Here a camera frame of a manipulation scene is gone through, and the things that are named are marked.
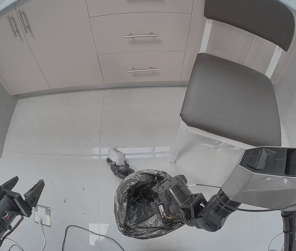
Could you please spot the beige cabinet with drawers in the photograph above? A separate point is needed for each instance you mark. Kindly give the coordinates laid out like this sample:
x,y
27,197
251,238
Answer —
x,y
59,48

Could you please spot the grey chair with white legs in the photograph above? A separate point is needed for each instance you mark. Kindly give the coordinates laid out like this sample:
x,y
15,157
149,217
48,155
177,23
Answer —
x,y
229,93

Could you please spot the crumpled black plastic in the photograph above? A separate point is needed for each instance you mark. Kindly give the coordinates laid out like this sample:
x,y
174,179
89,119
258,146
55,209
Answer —
x,y
121,170

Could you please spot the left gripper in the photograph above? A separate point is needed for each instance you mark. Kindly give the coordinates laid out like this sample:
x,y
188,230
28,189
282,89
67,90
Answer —
x,y
6,210

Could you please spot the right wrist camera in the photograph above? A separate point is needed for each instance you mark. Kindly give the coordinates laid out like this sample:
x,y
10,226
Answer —
x,y
163,192

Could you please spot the black plastic bag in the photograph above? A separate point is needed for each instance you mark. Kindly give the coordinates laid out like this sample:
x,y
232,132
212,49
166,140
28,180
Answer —
x,y
137,218

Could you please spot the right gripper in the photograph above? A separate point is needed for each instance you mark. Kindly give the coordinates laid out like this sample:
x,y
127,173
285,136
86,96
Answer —
x,y
169,213

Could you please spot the clear printed wrapper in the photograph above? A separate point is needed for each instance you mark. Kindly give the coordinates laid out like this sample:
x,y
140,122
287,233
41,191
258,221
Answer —
x,y
116,155

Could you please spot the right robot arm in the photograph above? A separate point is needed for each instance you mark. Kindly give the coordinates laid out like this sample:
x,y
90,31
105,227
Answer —
x,y
263,182

